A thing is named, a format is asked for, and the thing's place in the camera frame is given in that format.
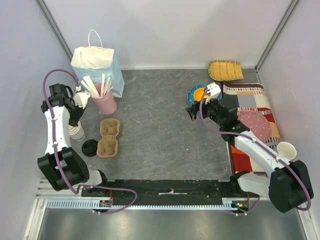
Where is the purple cable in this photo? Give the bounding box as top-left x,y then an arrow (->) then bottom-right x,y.
42,68 -> 138,216
198,88 -> 312,216

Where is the light blue paper bag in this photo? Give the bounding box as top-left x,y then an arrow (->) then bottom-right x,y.
70,42 -> 125,98

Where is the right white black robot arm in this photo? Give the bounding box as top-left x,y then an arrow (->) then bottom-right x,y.
185,97 -> 314,213

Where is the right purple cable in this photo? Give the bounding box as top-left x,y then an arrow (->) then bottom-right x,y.
198,88 -> 312,216

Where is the brown cardboard cup carrier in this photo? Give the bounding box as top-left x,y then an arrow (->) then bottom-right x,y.
96,118 -> 120,158

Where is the yellow woven tray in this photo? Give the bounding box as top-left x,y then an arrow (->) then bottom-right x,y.
207,60 -> 244,82

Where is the pink dotted plate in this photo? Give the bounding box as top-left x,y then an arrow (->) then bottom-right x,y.
238,111 -> 272,142

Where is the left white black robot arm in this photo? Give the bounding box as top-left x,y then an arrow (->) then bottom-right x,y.
37,83 -> 110,197

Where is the white wrapped straws bundle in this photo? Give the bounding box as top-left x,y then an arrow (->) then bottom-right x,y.
80,73 -> 113,99

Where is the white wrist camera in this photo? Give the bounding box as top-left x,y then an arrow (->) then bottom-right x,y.
72,91 -> 91,109
204,82 -> 222,104

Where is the light blue mug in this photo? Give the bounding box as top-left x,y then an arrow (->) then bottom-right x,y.
276,141 -> 297,160

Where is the stack of white paper cups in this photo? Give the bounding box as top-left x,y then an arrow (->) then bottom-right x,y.
68,122 -> 86,141

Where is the blue dotted plate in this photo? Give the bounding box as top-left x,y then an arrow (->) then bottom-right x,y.
187,84 -> 206,106

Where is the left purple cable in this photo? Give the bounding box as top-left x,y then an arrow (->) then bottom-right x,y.
42,68 -> 138,216

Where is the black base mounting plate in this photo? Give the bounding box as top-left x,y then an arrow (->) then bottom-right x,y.
81,178 -> 260,207

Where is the slotted cable duct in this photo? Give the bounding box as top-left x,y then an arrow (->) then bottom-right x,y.
46,199 -> 249,211

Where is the black plastic cup lid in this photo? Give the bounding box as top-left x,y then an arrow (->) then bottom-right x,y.
81,139 -> 98,157

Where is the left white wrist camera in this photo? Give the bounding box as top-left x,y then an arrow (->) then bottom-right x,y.
72,91 -> 91,109

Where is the pink straw holder cup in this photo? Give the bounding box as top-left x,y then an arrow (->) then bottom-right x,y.
91,91 -> 117,115

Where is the orange bowl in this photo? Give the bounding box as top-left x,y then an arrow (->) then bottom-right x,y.
193,87 -> 205,102

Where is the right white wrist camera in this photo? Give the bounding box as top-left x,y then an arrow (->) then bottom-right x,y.
204,82 -> 222,104

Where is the colourful patterned placemat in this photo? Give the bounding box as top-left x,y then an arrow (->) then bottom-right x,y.
222,81 -> 282,174

